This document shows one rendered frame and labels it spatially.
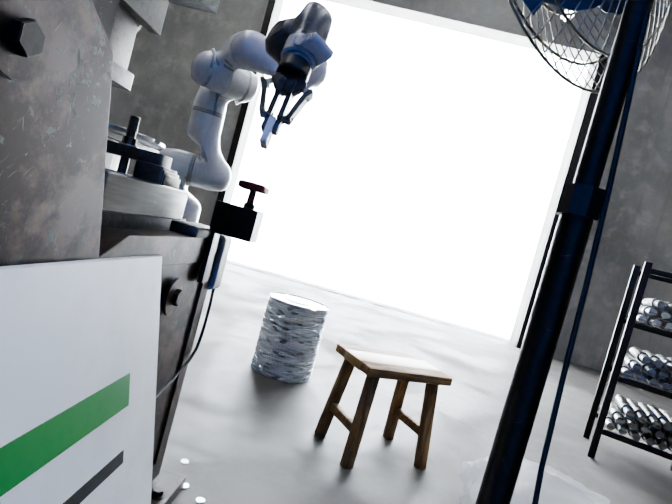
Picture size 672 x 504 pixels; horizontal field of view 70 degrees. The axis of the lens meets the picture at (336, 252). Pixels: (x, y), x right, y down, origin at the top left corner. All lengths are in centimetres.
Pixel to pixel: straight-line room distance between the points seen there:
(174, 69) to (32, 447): 576
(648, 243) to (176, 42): 574
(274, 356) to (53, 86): 176
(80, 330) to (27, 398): 11
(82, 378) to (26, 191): 25
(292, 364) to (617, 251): 447
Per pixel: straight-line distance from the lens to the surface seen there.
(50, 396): 65
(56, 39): 58
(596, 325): 598
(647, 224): 614
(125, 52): 104
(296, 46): 119
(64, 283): 64
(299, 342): 218
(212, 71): 161
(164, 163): 88
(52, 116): 59
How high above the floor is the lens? 71
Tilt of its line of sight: 2 degrees down
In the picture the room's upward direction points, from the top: 15 degrees clockwise
